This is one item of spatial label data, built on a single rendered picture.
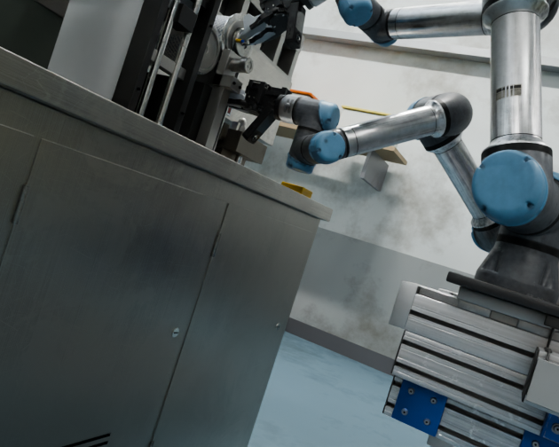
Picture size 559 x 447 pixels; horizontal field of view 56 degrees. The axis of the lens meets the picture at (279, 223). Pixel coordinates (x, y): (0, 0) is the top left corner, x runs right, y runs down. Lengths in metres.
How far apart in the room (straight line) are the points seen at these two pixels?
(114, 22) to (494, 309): 1.00
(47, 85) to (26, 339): 0.38
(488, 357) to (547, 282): 0.17
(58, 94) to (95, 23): 0.60
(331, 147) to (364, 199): 3.09
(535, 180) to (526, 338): 0.29
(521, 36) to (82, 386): 0.99
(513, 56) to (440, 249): 3.16
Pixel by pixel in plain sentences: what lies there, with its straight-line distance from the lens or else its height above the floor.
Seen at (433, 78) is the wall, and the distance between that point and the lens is 4.48.
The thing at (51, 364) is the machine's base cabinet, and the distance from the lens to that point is 0.96.
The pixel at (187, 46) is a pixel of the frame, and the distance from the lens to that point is 1.20.
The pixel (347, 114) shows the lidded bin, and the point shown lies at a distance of 3.97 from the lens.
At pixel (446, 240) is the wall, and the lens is 4.14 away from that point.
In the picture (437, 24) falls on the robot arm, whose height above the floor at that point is 1.36.
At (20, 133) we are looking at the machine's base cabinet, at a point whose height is 0.81.
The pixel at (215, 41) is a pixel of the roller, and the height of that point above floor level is 1.21.
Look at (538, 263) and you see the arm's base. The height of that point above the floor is 0.88.
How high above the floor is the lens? 0.80
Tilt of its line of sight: level
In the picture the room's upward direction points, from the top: 18 degrees clockwise
